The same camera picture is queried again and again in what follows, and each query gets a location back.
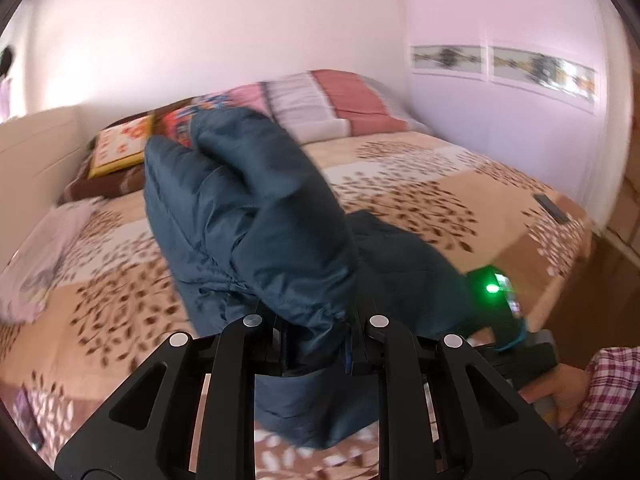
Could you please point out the bed with leaf-pattern cover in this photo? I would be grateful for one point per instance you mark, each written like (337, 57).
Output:
(450, 185)

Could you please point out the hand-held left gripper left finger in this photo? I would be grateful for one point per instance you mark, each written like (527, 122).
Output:
(232, 365)

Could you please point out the yellow-bordered floral pillow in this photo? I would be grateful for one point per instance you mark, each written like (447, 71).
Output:
(120, 147)

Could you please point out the black phone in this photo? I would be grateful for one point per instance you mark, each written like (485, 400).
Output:
(550, 207)

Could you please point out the pink and grey striped pillow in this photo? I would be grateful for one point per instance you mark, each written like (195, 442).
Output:
(300, 105)

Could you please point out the colourful patterned pillow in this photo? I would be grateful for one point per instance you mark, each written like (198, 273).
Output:
(175, 120)

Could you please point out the lilac cloth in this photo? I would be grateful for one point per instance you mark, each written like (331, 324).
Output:
(40, 255)

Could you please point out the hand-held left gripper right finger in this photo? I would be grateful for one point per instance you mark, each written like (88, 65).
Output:
(395, 365)

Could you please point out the dark teal quilted jacket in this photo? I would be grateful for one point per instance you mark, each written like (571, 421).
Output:
(260, 220)

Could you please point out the person's right hand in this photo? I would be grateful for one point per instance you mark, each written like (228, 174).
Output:
(555, 390)

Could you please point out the dark purple flat object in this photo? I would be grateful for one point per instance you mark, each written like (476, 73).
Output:
(27, 417)

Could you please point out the beige bed headboard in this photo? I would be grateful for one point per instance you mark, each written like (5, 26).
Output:
(35, 160)

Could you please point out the brown folded blanket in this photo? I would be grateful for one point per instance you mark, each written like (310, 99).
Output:
(105, 187)

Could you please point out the red-orange pillow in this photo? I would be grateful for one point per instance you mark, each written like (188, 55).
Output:
(355, 100)

